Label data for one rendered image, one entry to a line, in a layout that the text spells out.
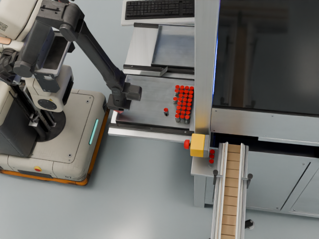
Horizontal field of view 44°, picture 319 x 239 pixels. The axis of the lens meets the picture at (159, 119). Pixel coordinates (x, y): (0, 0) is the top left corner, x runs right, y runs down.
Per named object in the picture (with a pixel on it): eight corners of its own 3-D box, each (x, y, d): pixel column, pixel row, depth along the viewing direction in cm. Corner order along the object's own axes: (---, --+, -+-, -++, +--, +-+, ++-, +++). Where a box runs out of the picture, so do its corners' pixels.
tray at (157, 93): (196, 85, 191) (196, 80, 188) (189, 132, 178) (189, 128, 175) (127, 78, 196) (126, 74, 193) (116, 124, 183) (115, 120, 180)
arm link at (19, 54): (11, 54, 162) (6, 65, 160) (23, 46, 156) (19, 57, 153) (30, 66, 168) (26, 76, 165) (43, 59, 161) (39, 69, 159)
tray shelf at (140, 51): (223, 28, 210) (224, 26, 208) (212, 146, 176) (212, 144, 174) (136, 23, 217) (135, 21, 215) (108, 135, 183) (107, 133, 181)
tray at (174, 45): (223, 33, 206) (223, 28, 203) (219, 73, 193) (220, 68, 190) (159, 29, 211) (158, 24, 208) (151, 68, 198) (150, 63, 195)
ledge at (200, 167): (225, 151, 174) (225, 150, 172) (223, 179, 168) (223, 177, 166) (193, 148, 176) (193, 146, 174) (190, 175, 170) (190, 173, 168)
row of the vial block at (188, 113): (194, 91, 189) (194, 86, 185) (189, 124, 180) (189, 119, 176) (189, 91, 189) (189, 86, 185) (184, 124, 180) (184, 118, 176)
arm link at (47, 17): (44, -13, 127) (34, 11, 123) (83, 6, 132) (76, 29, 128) (18, 52, 164) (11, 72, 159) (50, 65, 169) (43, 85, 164)
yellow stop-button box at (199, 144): (209, 142, 166) (210, 134, 160) (207, 158, 162) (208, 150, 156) (191, 141, 167) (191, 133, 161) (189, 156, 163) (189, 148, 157)
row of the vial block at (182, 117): (189, 91, 189) (189, 86, 185) (184, 124, 180) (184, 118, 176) (184, 90, 189) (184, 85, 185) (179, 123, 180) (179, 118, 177)
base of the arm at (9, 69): (2, 51, 167) (-9, 74, 161) (12, 45, 162) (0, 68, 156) (19, 63, 172) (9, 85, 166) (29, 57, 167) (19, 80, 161)
